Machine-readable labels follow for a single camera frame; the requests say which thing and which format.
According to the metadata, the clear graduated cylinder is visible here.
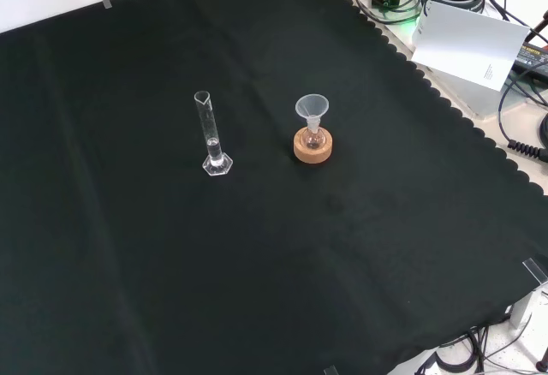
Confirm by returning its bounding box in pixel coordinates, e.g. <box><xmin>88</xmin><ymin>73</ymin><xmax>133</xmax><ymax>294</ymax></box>
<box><xmin>193</xmin><ymin>90</ymin><xmax>235</xmax><ymax>178</ymax></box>

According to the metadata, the round-bottom glass flask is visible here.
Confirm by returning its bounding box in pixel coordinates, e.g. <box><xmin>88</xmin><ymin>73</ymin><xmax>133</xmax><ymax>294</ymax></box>
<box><xmin>300</xmin><ymin>125</ymin><xmax>328</xmax><ymax>152</ymax></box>

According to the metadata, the clear plastic funnel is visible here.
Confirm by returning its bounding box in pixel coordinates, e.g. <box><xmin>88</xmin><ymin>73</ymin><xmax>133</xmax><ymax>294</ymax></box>
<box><xmin>294</xmin><ymin>94</ymin><xmax>331</xmax><ymax>133</ymax></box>

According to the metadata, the black bench cloth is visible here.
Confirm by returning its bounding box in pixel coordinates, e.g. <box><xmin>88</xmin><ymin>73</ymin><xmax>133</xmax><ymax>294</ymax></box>
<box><xmin>0</xmin><ymin>0</ymin><xmax>548</xmax><ymax>375</ymax></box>

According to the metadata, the white box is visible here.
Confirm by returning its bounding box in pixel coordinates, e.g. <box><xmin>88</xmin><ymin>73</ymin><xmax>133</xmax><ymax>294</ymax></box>
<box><xmin>421</xmin><ymin>64</ymin><xmax>534</xmax><ymax>122</ymax></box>

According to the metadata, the pale board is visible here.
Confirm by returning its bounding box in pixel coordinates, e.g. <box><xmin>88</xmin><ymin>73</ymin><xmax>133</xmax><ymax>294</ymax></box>
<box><xmin>410</xmin><ymin>0</ymin><xmax>531</xmax><ymax>92</ymax></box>

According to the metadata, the black power adapter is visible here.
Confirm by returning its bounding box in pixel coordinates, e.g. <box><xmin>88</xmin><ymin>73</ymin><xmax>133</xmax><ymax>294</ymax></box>
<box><xmin>512</xmin><ymin>42</ymin><xmax>548</xmax><ymax>77</ymax></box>

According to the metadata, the cork ring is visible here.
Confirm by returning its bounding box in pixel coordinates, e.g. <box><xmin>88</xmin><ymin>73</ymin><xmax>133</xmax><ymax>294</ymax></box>
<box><xmin>293</xmin><ymin>128</ymin><xmax>334</xmax><ymax>165</ymax></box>

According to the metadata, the black coiled cable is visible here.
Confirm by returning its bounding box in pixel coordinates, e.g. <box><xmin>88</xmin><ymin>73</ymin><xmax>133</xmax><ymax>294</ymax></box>
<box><xmin>496</xmin><ymin>73</ymin><xmax>548</xmax><ymax>161</ymax></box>

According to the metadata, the black cable bundle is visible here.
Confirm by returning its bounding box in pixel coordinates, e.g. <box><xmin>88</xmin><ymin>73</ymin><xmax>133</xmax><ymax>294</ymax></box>
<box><xmin>413</xmin><ymin>325</ymin><xmax>548</xmax><ymax>375</ymax></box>

